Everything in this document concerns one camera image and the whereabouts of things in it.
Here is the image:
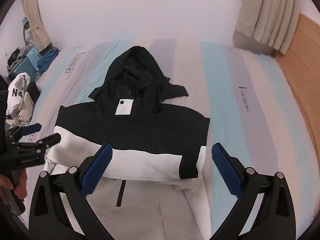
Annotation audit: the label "beige folded garment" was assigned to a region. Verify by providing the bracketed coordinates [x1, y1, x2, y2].
[5, 92, 34, 127]

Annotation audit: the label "white and black hooded jacket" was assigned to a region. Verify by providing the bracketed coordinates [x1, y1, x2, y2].
[48, 46, 212, 239]

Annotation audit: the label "white printed shirt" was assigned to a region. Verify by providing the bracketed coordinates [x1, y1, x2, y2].
[6, 73, 30, 119]

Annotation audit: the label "left beige curtain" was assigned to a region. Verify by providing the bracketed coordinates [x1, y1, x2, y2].
[21, 0, 52, 52]

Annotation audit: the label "person's left hand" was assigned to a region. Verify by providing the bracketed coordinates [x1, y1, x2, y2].
[0, 167, 28, 200]

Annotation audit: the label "teal suitcase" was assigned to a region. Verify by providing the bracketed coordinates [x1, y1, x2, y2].
[7, 44, 41, 82]

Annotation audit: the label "beige curtain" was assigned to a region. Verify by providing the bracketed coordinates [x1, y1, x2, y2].
[233, 0, 301, 55]
[21, 0, 52, 52]

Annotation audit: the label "striped bed sheet mattress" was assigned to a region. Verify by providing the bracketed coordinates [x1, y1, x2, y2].
[24, 39, 319, 239]

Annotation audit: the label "right beige curtain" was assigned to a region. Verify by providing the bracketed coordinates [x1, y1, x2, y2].
[233, 0, 301, 55]

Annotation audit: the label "blue folded clothes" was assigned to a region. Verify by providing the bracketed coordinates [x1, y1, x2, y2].
[37, 47, 60, 74]

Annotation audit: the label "blue desk lamp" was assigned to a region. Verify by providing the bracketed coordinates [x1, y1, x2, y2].
[22, 17, 30, 46]

